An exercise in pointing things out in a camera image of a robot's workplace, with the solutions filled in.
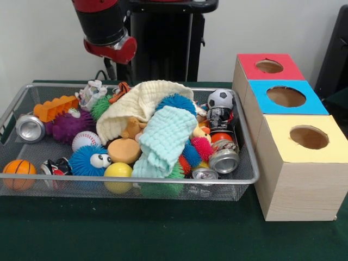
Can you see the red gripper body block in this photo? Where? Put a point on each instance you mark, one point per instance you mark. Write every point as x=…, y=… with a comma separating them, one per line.
x=117, y=50

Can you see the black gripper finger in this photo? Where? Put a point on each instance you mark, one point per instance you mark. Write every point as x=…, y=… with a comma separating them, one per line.
x=111, y=69

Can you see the cream waffle cloth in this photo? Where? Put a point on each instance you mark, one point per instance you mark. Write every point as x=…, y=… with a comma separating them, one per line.
x=138, y=106

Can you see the light blue waffle cloth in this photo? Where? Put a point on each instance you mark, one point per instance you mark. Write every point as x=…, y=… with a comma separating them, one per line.
x=163, y=142

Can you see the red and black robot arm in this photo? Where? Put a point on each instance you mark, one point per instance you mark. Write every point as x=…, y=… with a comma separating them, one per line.
x=100, y=19

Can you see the shallow clear mesh bin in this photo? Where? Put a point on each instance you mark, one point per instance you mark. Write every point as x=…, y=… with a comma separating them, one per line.
x=81, y=187

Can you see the orange plastic toy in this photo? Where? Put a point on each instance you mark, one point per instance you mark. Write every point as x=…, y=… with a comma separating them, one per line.
x=54, y=107

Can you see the purple spiky ball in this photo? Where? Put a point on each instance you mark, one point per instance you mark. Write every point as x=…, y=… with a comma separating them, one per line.
x=69, y=126

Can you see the white baseball toy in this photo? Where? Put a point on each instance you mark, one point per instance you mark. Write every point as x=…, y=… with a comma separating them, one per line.
x=86, y=140

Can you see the blue spiky ball with eyes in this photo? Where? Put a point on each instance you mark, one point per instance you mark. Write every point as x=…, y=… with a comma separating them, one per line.
x=89, y=159

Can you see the yellow ball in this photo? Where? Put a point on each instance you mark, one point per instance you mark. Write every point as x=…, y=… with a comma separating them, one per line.
x=118, y=174

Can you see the black and white soccer ball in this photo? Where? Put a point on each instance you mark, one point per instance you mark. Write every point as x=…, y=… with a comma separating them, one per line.
x=220, y=99

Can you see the orange basketball toy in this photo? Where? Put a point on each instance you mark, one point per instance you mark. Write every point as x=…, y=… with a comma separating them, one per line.
x=19, y=172

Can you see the crushed silver soda can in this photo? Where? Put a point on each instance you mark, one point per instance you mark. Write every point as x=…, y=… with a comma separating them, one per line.
x=223, y=161

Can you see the dark green table cloth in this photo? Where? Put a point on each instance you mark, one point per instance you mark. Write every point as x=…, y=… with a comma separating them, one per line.
x=163, y=234

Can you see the black flat panel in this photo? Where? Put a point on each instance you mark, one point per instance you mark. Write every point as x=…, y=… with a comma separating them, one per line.
x=334, y=54

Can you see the green cloth side table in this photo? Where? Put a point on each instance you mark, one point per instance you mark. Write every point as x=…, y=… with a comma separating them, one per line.
x=341, y=103

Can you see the black pedestal stand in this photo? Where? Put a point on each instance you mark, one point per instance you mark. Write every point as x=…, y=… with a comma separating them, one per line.
x=168, y=43

